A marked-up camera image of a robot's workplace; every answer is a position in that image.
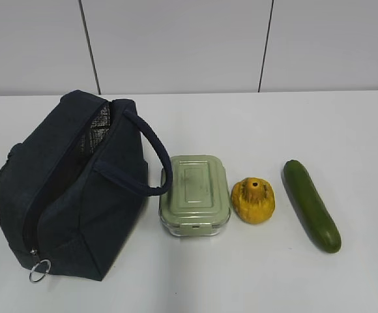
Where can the dark blue insulated lunch bag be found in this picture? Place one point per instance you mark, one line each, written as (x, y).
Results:
(72, 191)

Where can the yellow toy pumpkin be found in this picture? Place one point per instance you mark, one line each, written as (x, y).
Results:
(253, 200)

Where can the green cucumber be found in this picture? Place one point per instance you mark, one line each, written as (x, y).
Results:
(310, 208)

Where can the green lid glass food container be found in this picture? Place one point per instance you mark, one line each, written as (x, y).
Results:
(198, 203)

